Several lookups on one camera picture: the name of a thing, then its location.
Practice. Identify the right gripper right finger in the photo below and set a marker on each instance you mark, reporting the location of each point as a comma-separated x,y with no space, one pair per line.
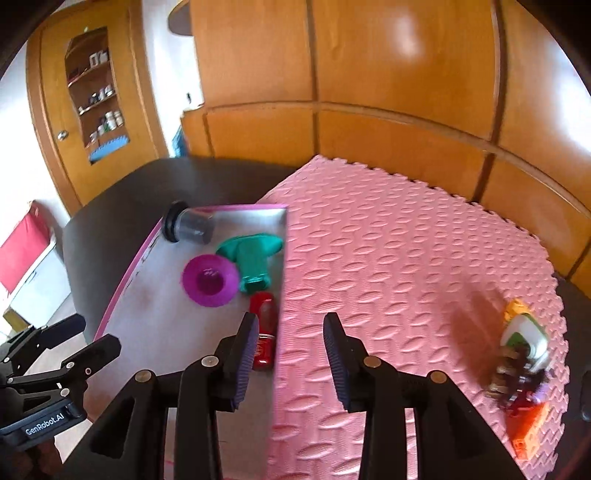
346,354

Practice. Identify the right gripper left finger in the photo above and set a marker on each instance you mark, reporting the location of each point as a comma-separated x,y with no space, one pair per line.
236,354

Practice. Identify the red glossy lipstick case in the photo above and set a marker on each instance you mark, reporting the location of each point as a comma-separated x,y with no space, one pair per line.
263,305

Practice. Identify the magenta plastic funnel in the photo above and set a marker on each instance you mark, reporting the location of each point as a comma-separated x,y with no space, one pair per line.
210,280

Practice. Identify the teal plastic funnel piece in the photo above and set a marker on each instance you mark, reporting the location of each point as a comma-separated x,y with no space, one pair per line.
251,253

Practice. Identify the black clear cylindrical container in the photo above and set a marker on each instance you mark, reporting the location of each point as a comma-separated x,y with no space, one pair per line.
182,223

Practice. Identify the dark brown ridged piece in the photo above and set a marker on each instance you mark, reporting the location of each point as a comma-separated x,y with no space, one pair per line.
510,374

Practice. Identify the green white round gadget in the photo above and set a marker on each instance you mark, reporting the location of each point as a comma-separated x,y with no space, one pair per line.
524,331

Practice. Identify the orange plastic clip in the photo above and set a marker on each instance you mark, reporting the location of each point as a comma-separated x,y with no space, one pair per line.
514,308

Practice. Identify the purple embossed oval case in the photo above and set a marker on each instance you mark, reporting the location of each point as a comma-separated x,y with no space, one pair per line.
540,394

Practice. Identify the pink white cardboard box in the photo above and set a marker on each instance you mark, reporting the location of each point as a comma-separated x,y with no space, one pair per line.
162,330

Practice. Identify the pink foam puzzle mat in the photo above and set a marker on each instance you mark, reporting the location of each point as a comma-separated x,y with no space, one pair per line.
422,278

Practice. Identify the red block toy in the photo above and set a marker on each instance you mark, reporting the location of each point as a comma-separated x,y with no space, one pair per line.
521,399

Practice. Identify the orange linked cubes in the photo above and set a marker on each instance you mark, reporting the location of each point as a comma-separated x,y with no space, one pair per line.
523,427

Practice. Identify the black table face cushion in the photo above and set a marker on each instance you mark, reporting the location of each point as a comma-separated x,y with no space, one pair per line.
585,396

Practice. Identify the wooden cabinet with shelves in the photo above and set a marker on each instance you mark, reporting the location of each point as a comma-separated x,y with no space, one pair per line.
91,99

